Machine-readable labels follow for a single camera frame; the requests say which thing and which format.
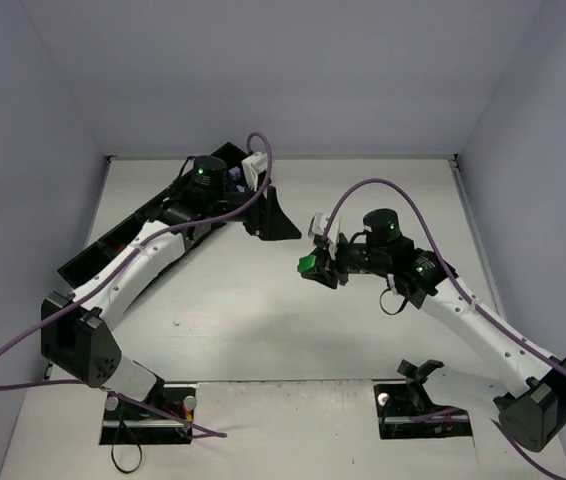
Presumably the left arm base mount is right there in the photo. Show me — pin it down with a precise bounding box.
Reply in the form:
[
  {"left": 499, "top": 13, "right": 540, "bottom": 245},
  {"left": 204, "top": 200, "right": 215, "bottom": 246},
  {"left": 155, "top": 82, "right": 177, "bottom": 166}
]
[{"left": 100, "top": 382, "right": 199, "bottom": 446}]

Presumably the green lego brick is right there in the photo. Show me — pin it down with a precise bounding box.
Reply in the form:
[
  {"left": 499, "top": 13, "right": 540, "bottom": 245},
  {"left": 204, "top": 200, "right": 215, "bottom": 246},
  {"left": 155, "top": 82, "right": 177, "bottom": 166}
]
[{"left": 297, "top": 254, "right": 316, "bottom": 274}]

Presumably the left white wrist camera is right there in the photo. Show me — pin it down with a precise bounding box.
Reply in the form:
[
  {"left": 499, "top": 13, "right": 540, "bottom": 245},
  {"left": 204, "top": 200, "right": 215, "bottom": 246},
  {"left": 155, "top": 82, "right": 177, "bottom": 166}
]
[{"left": 241, "top": 152, "right": 268, "bottom": 191}]

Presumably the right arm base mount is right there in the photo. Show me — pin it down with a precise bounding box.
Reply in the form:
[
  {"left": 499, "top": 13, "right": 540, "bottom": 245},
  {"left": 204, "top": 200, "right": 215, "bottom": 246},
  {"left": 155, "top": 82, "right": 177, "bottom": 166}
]
[{"left": 373, "top": 360, "right": 473, "bottom": 440}]

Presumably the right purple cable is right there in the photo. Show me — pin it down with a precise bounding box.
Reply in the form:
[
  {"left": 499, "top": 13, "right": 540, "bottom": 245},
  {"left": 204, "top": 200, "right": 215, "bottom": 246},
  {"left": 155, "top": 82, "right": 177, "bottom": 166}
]
[{"left": 330, "top": 178, "right": 566, "bottom": 479}]

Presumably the black five-compartment sorting tray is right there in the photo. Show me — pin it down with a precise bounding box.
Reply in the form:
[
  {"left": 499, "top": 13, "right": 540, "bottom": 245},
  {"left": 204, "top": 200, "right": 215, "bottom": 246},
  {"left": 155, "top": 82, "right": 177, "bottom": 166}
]
[{"left": 58, "top": 142, "right": 256, "bottom": 288}]

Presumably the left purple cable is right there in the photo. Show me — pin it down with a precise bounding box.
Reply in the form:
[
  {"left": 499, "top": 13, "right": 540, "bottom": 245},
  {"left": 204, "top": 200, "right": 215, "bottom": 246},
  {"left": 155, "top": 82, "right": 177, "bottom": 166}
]
[{"left": 0, "top": 132, "right": 273, "bottom": 440}]

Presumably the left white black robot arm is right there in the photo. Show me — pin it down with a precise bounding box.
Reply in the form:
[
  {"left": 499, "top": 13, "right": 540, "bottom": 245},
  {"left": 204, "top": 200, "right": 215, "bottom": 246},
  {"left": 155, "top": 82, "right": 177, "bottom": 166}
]
[{"left": 40, "top": 152, "right": 301, "bottom": 405}]

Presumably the purple cable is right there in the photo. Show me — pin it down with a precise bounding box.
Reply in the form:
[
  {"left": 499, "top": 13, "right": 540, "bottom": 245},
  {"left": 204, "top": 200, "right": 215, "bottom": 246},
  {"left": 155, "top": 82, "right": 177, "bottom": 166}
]
[
  {"left": 330, "top": 178, "right": 566, "bottom": 479},
  {"left": 0, "top": 132, "right": 273, "bottom": 440}
]

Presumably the purple lego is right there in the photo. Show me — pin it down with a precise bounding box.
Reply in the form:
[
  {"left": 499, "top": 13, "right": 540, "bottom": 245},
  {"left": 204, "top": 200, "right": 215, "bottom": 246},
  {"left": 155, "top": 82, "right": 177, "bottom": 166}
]
[{"left": 228, "top": 168, "right": 242, "bottom": 183}]

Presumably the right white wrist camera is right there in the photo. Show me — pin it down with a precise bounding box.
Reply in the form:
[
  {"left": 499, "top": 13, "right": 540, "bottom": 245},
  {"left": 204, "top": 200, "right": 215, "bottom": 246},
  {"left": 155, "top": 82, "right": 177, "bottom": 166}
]
[{"left": 308, "top": 212, "right": 341, "bottom": 260}]

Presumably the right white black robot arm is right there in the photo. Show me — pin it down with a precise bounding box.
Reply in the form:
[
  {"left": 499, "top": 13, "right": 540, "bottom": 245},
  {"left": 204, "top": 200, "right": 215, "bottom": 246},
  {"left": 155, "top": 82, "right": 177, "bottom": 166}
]
[{"left": 297, "top": 209, "right": 566, "bottom": 453}]

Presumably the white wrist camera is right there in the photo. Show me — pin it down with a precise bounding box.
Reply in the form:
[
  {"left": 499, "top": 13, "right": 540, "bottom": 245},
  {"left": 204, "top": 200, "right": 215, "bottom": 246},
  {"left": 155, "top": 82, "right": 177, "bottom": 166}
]
[
  {"left": 308, "top": 212, "right": 341, "bottom": 260},
  {"left": 241, "top": 152, "right": 268, "bottom": 191}
]

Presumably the black cable loop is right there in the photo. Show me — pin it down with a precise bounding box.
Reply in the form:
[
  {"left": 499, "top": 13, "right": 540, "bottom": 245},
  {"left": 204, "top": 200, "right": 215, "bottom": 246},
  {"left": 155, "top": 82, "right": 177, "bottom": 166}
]
[{"left": 110, "top": 419, "right": 143, "bottom": 475}]

